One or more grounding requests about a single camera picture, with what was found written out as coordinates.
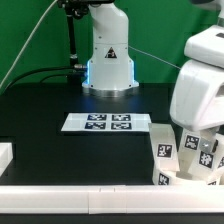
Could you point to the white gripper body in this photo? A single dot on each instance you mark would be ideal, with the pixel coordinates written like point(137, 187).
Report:
point(198, 97)

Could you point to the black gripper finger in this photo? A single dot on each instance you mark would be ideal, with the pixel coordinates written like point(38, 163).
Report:
point(208, 141)

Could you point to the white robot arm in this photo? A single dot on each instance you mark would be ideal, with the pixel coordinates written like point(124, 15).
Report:
point(110, 70)

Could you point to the white marker board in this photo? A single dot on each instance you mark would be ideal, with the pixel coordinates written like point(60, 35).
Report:
point(106, 122)

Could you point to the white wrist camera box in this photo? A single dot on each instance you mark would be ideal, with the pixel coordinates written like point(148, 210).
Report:
point(207, 46)

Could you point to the black camera stand pole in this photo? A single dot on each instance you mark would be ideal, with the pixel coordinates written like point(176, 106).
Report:
point(74, 10)

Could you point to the white front fence rail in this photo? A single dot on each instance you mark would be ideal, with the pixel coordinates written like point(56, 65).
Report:
point(111, 199)

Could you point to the white fence rail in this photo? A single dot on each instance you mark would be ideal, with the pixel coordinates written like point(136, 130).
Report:
point(6, 156)
point(111, 199)

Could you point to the white left fence rail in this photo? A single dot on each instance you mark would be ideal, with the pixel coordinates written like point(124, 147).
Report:
point(6, 156)

